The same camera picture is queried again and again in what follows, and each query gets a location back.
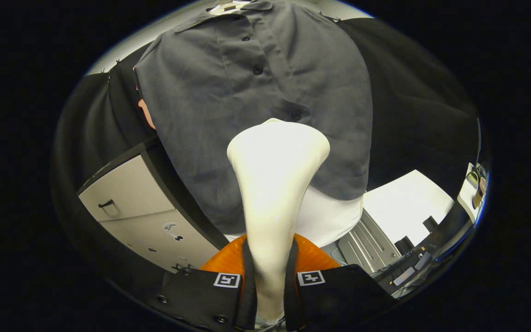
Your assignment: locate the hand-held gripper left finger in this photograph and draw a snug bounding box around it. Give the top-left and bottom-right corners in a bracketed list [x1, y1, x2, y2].
[155, 234, 257, 332]

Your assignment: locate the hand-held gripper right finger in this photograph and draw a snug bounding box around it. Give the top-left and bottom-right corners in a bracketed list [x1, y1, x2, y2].
[284, 233, 397, 332]

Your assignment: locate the white garment steamer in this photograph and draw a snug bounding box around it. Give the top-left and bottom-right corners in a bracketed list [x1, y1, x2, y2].
[227, 118, 330, 326]

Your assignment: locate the grey button-up shirt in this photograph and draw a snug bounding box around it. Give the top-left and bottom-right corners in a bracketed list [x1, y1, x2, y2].
[134, 0, 374, 236]

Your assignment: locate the grey ribbed panel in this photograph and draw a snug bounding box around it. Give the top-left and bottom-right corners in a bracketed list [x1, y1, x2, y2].
[337, 210, 402, 273]

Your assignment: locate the white mannequin torso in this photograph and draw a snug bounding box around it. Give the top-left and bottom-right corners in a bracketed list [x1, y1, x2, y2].
[208, 0, 364, 249]

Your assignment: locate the grey cabinet with dark top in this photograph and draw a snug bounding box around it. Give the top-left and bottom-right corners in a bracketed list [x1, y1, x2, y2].
[77, 138, 229, 273]

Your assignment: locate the black backdrop cloth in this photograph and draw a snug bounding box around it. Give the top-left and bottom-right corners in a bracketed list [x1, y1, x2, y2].
[53, 18, 480, 201]

